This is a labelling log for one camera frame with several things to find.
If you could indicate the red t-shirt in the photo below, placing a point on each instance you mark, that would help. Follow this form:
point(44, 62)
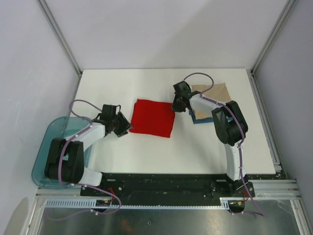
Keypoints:
point(152, 118)

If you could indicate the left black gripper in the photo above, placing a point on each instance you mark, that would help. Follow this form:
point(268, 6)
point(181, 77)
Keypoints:
point(125, 125)

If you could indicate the blue t-shirt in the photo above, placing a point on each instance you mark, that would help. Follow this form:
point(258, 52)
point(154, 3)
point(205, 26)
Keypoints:
point(200, 121)

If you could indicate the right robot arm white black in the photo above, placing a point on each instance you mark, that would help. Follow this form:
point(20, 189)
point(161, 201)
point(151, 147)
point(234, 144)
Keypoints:
point(229, 122)

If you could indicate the left aluminium frame post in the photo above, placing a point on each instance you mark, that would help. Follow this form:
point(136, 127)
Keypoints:
point(59, 35)

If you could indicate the beige t-shirt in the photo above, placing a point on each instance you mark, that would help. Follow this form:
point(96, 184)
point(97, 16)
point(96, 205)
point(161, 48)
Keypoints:
point(219, 92)

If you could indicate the teal translucent plastic bin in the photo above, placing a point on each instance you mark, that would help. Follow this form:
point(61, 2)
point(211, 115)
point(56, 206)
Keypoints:
point(61, 127)

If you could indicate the right aluminium frame post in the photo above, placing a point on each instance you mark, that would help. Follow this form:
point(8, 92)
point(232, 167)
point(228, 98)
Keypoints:
point(278, 26)

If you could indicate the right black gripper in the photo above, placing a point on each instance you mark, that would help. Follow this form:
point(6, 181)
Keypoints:
point(175, 107)

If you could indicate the aluminium frame post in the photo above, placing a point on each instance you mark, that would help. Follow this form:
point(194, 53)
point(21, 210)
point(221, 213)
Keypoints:
point(59, 35)
point(278, 26)

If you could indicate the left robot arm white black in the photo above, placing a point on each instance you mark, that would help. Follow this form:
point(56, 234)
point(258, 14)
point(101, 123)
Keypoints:
point(66, 157)

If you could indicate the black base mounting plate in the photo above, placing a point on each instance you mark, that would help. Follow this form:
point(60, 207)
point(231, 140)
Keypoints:
point(185, 190)

